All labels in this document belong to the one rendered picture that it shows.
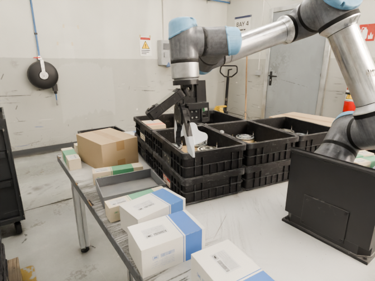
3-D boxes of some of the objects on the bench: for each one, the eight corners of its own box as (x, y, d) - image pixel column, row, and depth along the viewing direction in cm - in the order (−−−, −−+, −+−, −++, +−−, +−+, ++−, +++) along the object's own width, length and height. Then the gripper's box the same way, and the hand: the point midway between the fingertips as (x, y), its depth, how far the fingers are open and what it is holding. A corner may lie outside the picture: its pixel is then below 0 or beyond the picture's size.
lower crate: (294, 181, 129) (298, 158, 126) (244, 193, 117) (246, 168, 114) (245, 156, 164) (246, 137, 161) (202, 163, 152) (203, 144, 149)
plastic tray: (104, 208, 105) (102, 197, 104) (95, 188, 122) (95, 178, 121) (166, 194, 117) (166, 183, 116) (151, 177, 134) (150, 168, 133)
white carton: (185, 232, 91) (185, 209, 88) (205, 253, 81) (205, 228, 78) (129, 252, 81) (126, 227, 78) (142, 279, 71) (140, 251, 68)
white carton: (165, 207, 106) (164, 187, 104) (185, 219, 98) (185, 198, 95) (120, 227, 93) (119, 204, 91) (139, 243, 85) (137, 219, 82)
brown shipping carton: (138, 163, 153) (137, 136, 148) (104, 174, 138) (101, 144, 133) (112, 151, 173) (110, 127, 169) (78, 159, 158) (76, 134, 154)
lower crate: (244, 193, 117) (246, 168, 114) (183, 208, 105) (183, 181, 102) (202, 163, 152) (203, 144, 149) (153, 172, 140) (152, 150, 137)
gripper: (217, 77, 63) (220, 156, 68) (192, 80, 82) (195, 142, 86) (182, 79, 61) (188, 161, 65) (165, 81, 80) (170, 145, 84)
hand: (183, 152), depth 75 cm, fingers open, 14 cm apart
